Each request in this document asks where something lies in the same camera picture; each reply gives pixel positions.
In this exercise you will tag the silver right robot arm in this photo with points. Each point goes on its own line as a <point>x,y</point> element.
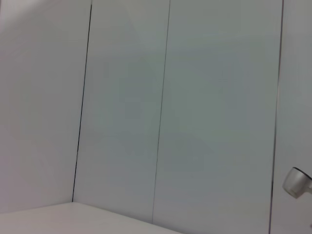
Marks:
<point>296,182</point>

